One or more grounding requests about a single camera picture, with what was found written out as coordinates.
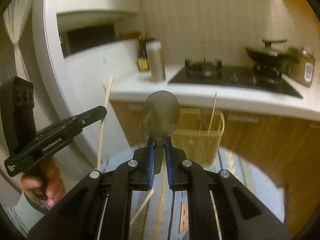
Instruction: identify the wooden chopstick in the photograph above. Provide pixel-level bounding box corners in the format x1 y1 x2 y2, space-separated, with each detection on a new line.
97 75 114 171
130 188 155 226
208 92 217 134

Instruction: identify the person's left hand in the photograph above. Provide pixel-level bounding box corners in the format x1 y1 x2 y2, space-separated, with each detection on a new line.
19 157 66 208

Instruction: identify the blue patterned table mat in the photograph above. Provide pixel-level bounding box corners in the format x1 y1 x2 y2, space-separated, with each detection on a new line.
100 139 290 239

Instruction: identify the soy sauce bottle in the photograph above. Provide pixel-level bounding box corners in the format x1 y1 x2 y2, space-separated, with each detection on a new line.
137 34 150 72

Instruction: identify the tan plastic utensil basket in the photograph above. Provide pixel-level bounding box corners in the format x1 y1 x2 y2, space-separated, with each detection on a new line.
171 107 225 169

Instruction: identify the metal thermos flask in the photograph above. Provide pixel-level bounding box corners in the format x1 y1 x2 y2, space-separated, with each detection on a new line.
146 40 166 82

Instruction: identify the black gas stove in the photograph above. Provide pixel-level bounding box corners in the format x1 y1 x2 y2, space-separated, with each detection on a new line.
169 59 303 99

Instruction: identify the tan rice cooker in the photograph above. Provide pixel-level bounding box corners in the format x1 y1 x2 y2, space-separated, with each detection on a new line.
287 47 316 87

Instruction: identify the black wok with lid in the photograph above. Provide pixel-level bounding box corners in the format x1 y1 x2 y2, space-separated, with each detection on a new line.
245 39 295 68

